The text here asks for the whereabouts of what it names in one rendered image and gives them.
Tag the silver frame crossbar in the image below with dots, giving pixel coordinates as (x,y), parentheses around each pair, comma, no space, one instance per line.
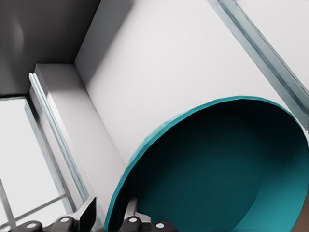
(39,209)

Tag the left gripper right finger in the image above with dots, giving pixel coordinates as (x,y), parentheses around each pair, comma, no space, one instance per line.
(131,209)

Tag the blue plate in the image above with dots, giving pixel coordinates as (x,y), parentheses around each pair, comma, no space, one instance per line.
(207,174)

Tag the silver frame post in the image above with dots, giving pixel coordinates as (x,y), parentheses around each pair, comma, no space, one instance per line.
(47,154)
(6,205)
(260,55)
(56,135)

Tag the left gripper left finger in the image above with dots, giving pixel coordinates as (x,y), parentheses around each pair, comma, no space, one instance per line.
(87,213)

